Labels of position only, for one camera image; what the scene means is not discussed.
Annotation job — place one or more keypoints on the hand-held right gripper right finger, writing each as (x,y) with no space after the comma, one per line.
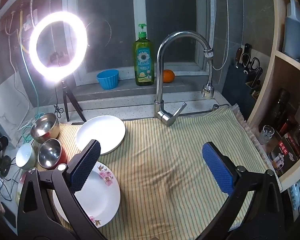
(217,170)

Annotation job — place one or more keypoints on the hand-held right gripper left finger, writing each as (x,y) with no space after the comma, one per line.
(86,166)

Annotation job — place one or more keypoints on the white ceramic bowl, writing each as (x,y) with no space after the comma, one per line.
(25,156)

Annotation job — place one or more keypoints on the white floral plate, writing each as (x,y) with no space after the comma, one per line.
(102,197)

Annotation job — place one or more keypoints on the plain white plate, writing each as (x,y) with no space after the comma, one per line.
(102,132)

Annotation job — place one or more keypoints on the red steel bowl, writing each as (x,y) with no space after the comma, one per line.
(50,153)

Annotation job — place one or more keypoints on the large steel bowl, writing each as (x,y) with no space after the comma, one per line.
(43,127)

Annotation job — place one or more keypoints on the striped yellow cloth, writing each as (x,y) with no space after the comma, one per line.
(165,167)

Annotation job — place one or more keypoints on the small clear glass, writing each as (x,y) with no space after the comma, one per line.
(267,133)

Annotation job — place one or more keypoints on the metal sink knob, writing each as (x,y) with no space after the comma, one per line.
(215,107)

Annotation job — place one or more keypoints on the black and red box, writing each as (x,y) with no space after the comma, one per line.
(285,152)

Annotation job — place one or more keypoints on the black tripod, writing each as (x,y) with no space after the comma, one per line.
(65,92)

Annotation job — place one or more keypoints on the blue white tissue packet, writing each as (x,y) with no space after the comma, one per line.
(297,195)

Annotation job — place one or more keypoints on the dark knife block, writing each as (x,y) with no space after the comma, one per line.
(236,87)

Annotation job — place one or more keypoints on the blue fluted cup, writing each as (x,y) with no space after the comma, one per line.
(108,80)

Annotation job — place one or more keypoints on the dark glass bottle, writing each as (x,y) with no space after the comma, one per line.
(281,105)

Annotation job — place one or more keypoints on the orange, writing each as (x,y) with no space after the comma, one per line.
(168,76)

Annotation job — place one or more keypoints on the chrome faucet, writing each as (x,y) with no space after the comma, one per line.
(160,80)

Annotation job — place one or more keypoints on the wooden shelf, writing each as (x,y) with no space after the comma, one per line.
(270,75)

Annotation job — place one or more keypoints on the black scissors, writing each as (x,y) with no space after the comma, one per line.
(250,63)

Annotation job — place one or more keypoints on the green dish soap bottle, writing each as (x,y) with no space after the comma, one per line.
(143,62)

